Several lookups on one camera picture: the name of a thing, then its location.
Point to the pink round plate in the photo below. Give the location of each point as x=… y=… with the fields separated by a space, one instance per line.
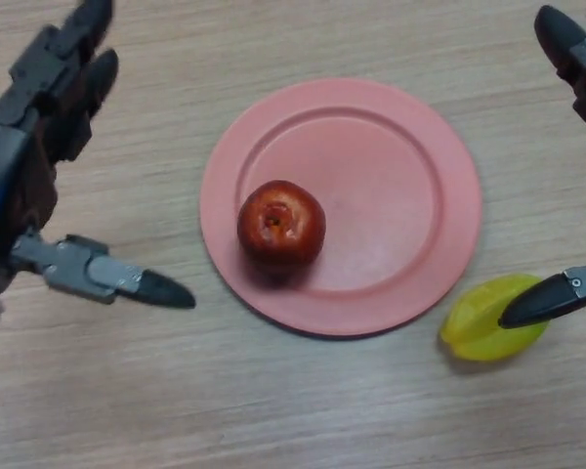
x=386 y=195

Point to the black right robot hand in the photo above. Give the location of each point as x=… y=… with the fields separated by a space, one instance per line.
x=556 y=34

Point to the yellow starfruit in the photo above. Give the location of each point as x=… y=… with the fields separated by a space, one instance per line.
x=483 y=337

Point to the red apple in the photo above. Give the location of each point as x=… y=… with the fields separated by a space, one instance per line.
x=283 y=229

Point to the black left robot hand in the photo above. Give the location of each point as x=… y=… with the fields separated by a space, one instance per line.
x=19 y=146

